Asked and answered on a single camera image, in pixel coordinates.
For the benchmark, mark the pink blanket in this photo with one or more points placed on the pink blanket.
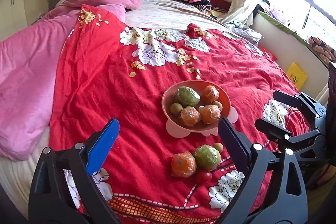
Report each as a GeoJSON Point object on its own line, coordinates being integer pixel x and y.
{"type": "Point", "coordinates": [29, 61]}

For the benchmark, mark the brown patterned cushion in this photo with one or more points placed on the brown patterned cushion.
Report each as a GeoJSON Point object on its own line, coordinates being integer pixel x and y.
{"type": "Point", "coordinates": [324, 51]}

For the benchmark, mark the pink fruit bowl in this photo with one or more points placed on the pink fruit bowl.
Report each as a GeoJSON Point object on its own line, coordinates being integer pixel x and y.
{"type": "Point", "coordinates": [173, 125]}

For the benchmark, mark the white wardrobe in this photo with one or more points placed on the white wardrobe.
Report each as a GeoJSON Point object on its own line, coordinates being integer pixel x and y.
{"type": "Point", "coordinates": [13, 17]}

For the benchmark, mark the small brown longan fruit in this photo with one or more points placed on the small brown longan fruit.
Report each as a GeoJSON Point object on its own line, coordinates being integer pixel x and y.
{"type": "Point", "coordinates": [218, 104]}

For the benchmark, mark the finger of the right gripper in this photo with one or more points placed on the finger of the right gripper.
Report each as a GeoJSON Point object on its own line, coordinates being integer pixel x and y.
{"type": "Point", "coordinates": [283, 138]}
{"type": "Point", "coordinates": [313, 111]}

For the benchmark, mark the beige bed sheet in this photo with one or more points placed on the beige bed sheet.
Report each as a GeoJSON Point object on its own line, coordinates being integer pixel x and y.
{"type": "Point", "coordinates": [170, 15]}

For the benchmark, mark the red cherry tomato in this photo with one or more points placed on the red cherry tomato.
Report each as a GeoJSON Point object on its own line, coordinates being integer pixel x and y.
{"type": "Point", "coordinates": [203, 176]}

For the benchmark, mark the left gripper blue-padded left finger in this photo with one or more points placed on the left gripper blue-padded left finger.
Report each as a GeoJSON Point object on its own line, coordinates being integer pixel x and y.
{"type": "Point", "coordinates": [50, 200]}

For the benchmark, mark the wrapped green fruit in bowl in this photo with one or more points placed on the wrapped green fruit in bowl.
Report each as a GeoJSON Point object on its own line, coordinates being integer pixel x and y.
{"type": "Point", "coordinates": [187, 96]}

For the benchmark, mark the wrapped green fruit on bed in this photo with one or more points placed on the wrapped green fruit on bed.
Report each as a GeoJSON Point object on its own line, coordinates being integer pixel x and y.
{"type": "Point", "coordinates": [207, 157]}

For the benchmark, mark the orange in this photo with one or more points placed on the orange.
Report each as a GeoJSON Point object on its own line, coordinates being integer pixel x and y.
{"type": "Point", "coordinates": [189, 116]}
{"type": "Point", "coordinates": [210, 113]}
{"type": "Point", "coordinates": [183, 165]}
{"type": "Point", "coordinates": [210, 94]}

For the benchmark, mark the red floral bedspread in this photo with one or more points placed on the red floral bedspread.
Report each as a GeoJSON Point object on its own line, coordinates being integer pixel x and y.
{"type": "Point", "coordinates": [109, 70]}

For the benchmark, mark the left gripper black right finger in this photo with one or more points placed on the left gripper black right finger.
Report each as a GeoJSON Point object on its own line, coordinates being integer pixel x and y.
{"type": "Point", "coordinates": [273, 190]}

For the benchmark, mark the yellow paper envelope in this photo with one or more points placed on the yellow paper envelope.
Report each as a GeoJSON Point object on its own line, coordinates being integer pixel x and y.
{"type": "Point", "coordinates": [297, 76]}

